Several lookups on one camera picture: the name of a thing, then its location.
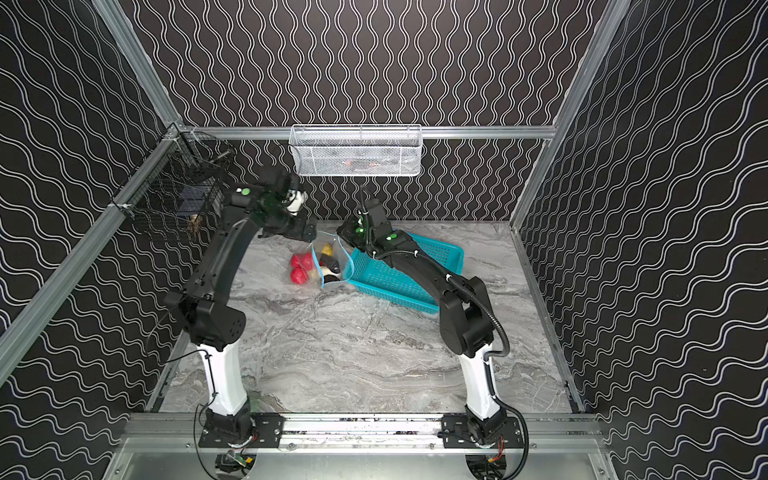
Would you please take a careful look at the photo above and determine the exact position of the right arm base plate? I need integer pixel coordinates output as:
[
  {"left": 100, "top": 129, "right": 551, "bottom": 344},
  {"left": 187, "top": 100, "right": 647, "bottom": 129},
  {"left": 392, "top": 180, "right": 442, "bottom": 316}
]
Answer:
[{"left": 437, "top": 411, "right": 524, "bottom": 449}]

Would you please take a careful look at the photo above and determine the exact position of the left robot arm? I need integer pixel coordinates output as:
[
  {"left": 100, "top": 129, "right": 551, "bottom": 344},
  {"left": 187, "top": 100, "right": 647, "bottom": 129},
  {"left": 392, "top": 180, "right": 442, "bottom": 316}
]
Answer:
[{"left": 164, "top": 167, "right": 317, "bottom": 448}]

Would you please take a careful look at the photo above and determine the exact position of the clear zip top bag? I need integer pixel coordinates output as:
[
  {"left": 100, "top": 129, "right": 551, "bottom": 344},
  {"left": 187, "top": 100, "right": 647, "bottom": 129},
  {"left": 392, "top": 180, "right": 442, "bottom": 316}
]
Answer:
[{"left": 289, "top": 231, "right": 355, "bottom": 288}]

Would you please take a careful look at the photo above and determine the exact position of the teal plastic basket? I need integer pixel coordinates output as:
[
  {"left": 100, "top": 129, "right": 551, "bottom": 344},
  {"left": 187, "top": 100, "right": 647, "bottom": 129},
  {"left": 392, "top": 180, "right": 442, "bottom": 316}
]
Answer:
[{"left": 344, "top": 230, "right": 466, "bottom": 315}]

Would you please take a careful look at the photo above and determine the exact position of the dark red apple toy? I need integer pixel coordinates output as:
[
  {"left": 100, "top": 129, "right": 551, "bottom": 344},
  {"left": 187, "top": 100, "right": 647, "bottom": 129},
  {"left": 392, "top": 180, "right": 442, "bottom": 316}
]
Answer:
[{"left": 290, "top": 267, "right": 309, "bottom": 285}]

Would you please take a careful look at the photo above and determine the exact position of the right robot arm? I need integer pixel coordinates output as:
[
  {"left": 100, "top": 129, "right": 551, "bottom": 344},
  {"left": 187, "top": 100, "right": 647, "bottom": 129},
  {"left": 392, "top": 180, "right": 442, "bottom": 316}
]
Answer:
[{"left": 337, "top": 198, "right": 511, "bottom": 446}]

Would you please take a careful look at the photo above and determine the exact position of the clear wall basket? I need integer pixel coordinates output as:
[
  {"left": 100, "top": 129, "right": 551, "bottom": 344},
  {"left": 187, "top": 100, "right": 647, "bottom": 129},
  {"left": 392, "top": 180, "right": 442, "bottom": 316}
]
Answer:
[{"left": 288, "top": 124, "right": 424, "bottom": 177}]

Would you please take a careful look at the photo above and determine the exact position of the aluminium front rail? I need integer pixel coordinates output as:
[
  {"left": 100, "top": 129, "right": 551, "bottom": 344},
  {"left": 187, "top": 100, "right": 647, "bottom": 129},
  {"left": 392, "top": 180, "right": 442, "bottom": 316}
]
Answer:
[{"left": 104, "top": 413, "right": 618, "bottom": 479}]

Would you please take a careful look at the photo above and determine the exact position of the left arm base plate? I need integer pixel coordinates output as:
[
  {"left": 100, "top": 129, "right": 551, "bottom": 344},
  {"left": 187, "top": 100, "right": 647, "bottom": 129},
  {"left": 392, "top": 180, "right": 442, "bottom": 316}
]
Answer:
[{"left": 197, "top": 412, "right": 285, "bottom": 449}]

